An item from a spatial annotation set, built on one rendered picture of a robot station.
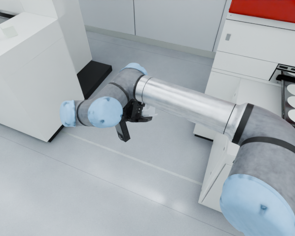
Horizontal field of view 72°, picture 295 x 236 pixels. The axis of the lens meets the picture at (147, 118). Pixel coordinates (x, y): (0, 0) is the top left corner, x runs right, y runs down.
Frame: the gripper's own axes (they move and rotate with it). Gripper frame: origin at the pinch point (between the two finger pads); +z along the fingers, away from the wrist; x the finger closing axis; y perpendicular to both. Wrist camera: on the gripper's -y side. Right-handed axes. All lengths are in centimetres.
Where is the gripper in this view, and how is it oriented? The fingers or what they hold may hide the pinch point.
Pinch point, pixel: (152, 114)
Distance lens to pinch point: 80.8
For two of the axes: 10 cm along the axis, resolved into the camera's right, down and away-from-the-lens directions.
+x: -6.4, -3.9, 6.6
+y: 2.2, -9.2, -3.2
